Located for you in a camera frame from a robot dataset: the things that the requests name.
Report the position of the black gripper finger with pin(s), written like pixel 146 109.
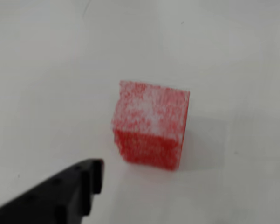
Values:
pixel 49 198

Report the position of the red foam cube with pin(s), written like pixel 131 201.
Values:
pixel 151 126

